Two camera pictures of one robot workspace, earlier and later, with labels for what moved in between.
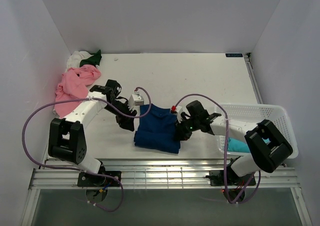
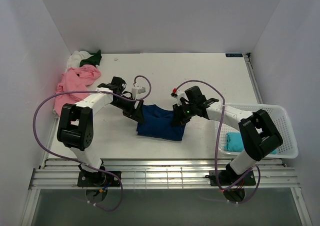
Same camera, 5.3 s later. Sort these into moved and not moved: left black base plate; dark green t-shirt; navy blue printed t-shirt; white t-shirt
Moved: navy blue printed t-shirt
Not moved: dark green t-shirt; left black base plate; white t-shirt
